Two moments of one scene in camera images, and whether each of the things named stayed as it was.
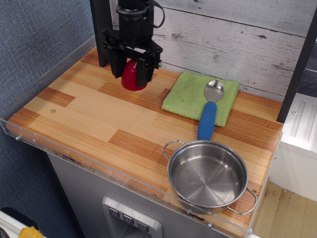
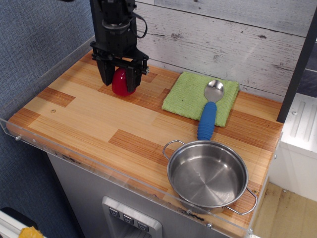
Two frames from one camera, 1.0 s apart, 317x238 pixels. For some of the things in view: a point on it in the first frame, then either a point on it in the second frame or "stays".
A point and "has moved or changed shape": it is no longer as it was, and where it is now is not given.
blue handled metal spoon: (213, 91) stays
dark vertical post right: (297, 70) stays
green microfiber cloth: (185, 95) stays
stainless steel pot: (206, 176) stays
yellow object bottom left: (30, 232) stays
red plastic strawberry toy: (129, 76) has moved or changed shape
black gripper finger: (145, 69) -> (134, 75)
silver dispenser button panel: (123, 221) stays
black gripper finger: (118, 60) -> (107, 69)
